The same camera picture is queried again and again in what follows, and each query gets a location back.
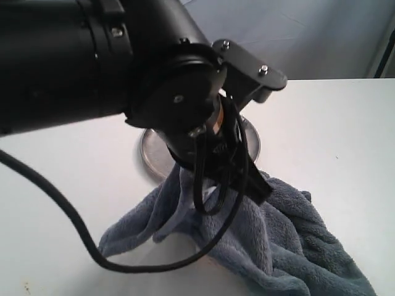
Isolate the blue-grey backdrop cloth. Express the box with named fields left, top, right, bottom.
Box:
left=184, top=1, right=394, bottom=80

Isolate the black stand pole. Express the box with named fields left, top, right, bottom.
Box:
left=372, top=16, right=394, bottom=78

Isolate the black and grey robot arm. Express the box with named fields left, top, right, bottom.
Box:
left=1, top=1, right=286, bottom=204

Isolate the grey-blue fluffy towel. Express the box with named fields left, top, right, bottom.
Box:
left=98, top=166, right=375, bottom=295

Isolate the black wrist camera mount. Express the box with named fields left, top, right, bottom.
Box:
left=212, top=39, right=288, bottom=110

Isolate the round stainless steel plate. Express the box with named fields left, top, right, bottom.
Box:
left=139, top=116, right=261, bottom=184

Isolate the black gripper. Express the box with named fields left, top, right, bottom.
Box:
left=160, top=95, right=273, bottom=205

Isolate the black cable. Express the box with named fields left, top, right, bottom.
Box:
left=0, top=98, right=251, bottom=274

